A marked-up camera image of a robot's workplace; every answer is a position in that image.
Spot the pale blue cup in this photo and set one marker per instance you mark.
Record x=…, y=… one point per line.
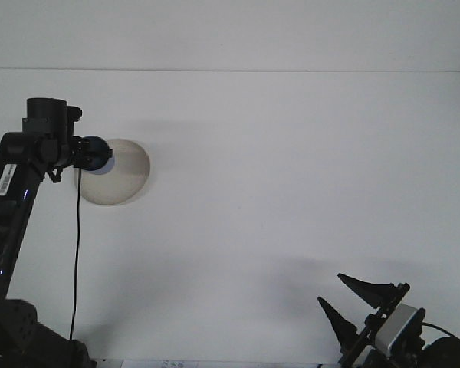
x=103, y=168

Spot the pale round plate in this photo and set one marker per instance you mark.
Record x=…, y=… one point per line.
x=126, y=180

